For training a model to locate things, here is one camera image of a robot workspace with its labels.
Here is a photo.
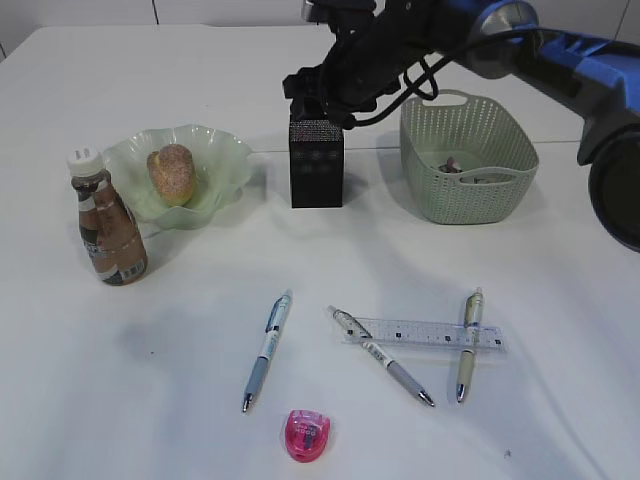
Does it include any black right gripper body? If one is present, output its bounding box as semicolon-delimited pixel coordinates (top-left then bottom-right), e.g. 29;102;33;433
283;1;480;118

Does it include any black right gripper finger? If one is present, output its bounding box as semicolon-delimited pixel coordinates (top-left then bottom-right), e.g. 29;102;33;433
334;112;356;129
290;97;325;120

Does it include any white paper ball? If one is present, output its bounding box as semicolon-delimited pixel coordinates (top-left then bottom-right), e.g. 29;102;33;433
437;156;463;174

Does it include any grey paper ball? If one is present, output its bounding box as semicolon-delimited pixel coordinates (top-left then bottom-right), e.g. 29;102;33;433
470;174;502;184

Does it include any brown bread roll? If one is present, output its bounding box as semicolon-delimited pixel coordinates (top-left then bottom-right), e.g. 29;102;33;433
146;144;196;206

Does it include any clear plastic ruler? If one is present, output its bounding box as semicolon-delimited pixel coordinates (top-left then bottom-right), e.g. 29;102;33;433
344;318;506;353

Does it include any beige ballpoint pen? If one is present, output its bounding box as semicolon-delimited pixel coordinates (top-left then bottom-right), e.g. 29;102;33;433
456;287;484;404

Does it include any brown coffee bottle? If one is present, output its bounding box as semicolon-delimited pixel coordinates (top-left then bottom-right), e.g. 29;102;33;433
67;147;148;286

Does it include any pink pencil sharpener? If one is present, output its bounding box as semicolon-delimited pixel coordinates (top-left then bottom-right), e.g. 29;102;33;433
284;409;332;463

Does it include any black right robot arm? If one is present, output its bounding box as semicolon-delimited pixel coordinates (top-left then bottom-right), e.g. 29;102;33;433
283;1;639;250

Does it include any black pen holder box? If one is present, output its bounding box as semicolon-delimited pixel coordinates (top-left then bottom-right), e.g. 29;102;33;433
289;119;344;209

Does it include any green wavy glass plate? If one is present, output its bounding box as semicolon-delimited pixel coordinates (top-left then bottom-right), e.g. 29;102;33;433
103;124;251;230

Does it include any green plastic woven basket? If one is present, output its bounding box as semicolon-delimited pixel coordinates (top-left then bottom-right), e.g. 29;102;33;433
399;90;539;225

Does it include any blue white ballpoint pen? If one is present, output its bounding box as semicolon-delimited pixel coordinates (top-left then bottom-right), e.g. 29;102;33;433
242;289;293;413

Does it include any grey white ballpoint pen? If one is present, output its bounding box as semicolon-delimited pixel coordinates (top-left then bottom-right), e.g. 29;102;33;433
328;306;436;408

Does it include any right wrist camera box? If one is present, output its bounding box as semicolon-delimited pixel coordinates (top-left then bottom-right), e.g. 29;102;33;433
301;0;376;24

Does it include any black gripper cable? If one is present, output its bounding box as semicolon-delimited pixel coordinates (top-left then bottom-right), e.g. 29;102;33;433
349;27;546;127

